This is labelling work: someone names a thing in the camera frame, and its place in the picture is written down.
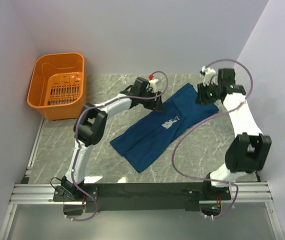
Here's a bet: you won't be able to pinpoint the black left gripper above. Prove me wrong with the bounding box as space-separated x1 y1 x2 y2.
139 89 164 112

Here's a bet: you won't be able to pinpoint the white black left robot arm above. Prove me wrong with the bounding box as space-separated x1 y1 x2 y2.
61 75 164 201

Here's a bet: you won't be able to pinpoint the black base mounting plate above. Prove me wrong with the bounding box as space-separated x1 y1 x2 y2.
53 182 231 216

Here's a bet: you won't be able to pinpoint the blue Mickey Mouse t-shirt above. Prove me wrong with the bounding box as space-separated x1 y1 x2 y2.
110 83 219 173

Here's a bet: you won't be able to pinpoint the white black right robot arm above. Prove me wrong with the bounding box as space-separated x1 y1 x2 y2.
196 66 272 200

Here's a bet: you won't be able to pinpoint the orange plastic basket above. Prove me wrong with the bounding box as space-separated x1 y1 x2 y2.
27 52 87 121

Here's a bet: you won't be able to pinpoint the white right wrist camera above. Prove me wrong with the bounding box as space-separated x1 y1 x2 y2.
200 66 217 86

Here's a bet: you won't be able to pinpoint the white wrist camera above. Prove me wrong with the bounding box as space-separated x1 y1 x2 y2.
200 66 217 86
148 74 160 92

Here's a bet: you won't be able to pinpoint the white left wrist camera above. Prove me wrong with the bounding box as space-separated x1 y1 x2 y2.
148 74 160 92

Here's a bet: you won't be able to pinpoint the aluminium frame rails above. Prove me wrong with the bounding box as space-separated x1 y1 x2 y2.
0 117 284 240

